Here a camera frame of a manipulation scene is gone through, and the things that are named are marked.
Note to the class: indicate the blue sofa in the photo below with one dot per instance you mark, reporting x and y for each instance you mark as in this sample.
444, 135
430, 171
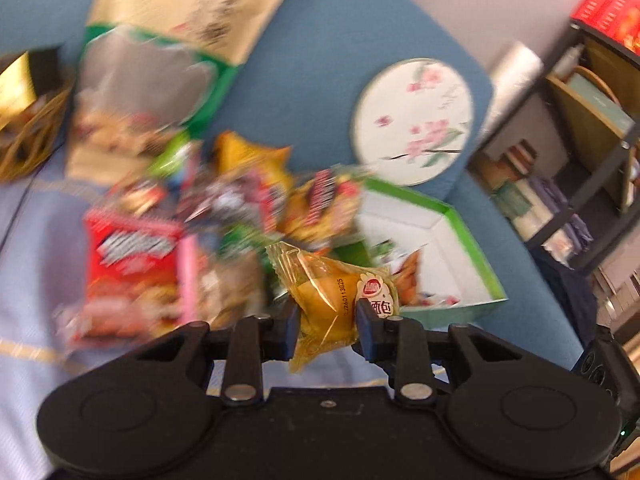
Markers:
310, 75

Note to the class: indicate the green-edged white box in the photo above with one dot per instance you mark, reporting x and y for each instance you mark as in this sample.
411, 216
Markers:
440, 240

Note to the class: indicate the round floral cushion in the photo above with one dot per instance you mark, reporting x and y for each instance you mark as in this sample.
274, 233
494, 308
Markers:
415, 120

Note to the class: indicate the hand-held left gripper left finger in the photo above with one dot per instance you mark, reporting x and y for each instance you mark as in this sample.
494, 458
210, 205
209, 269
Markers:
289, 332

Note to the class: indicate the beige green snack bag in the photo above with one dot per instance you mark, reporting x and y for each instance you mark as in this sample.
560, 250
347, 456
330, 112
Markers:
200, 5

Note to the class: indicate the black metal shelf rack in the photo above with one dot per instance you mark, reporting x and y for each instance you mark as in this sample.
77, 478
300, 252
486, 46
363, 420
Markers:
597, 200

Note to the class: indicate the red boxes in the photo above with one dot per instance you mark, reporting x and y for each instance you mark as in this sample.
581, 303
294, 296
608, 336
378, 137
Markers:
610, 5

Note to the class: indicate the row of books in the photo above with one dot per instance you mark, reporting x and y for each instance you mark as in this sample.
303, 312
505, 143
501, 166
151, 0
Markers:
530, 200

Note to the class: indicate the woven basket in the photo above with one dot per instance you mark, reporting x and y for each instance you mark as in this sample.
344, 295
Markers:
30, 125

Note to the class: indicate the green and grey snack bag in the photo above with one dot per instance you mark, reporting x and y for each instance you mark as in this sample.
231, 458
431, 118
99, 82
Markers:
135, 85

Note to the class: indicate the yellow bread packet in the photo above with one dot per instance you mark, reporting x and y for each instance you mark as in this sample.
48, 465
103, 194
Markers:
325, 300

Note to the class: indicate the pile of snack packets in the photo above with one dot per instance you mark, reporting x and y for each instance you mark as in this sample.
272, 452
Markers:
165, 240
410, 275

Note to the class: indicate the light striped blanket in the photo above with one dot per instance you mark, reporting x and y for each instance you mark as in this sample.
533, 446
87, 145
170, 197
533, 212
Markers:
35, 300

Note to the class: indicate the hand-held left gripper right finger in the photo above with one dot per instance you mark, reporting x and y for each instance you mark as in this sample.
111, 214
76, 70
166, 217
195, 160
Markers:
364, 327

